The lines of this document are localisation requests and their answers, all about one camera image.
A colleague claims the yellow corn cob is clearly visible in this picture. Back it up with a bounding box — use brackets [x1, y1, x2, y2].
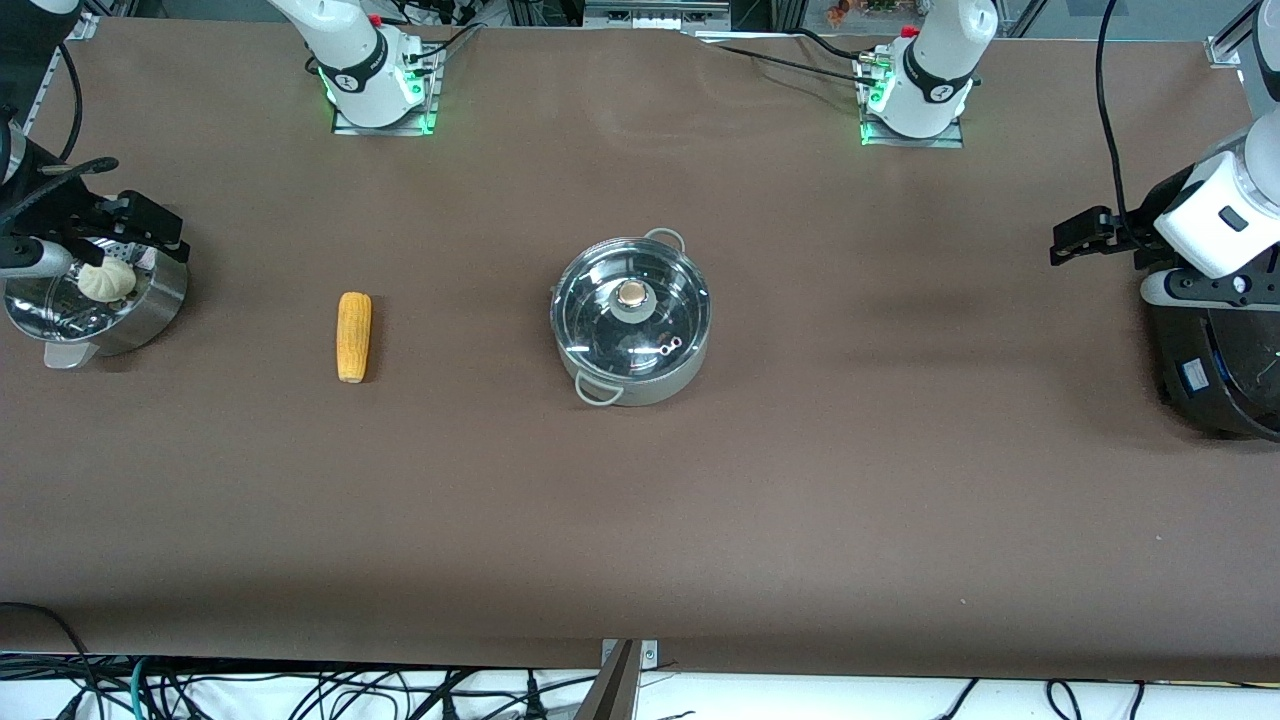
[336, 291, 373, 384]

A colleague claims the glass pot lid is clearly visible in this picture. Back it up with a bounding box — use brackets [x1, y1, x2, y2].
[552, 238, 711, 379]

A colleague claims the steel steamer pot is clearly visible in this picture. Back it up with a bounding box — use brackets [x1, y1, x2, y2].
[5, 225, 190, 371]

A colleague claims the stainless steel pot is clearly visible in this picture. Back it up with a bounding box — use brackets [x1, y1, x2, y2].
[549, 228, 713, 408]

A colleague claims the white steamed bun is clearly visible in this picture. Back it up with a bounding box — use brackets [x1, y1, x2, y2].
[78, 258, 137, 304]

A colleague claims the black rice cooker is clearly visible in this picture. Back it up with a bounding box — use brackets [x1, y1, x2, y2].
[1145, 290, 1280, 442]

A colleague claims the grey metal equipment box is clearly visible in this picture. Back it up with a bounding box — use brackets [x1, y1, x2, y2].
[583, 0, 732, 31]

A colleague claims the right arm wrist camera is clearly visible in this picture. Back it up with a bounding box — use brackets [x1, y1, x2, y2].
[0, 236, 77, 281]

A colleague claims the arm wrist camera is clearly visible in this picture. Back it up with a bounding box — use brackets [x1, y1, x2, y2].
[0, 236, 77, 281]
[1141, 266, 1259, 307]

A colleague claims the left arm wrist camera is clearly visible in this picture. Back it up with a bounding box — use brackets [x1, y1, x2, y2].
[1141, 266, 1259, 307]

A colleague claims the aluminium frame rail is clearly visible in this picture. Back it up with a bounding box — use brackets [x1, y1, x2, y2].
[22, 12, 98, 126]

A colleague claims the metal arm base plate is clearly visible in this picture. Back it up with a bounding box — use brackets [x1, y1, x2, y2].
[858, 50, 967, 149]
[332, 40, 440, 136]

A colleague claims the aluminium frame corner bracket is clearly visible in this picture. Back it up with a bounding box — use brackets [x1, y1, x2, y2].
[1205, 0, 1280, 69]

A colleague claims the short black table cable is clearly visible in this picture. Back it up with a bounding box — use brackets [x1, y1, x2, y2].
[788, 27, 873, 59]

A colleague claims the long black table cable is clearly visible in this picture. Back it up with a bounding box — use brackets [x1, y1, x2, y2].
[683, 33, 869, 83]

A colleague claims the black base power cable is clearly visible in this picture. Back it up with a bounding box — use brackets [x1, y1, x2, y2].
[405, 22, 487, 63]

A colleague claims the black looped floor cable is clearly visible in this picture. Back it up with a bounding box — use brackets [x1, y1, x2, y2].
[0, 601, 97, 720]

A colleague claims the small metal pole bracket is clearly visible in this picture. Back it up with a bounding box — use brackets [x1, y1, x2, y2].
[600, 638, 660, 669]

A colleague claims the brown camera pole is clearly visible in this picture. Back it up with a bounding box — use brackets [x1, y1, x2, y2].
[575, 640, 641, 720]

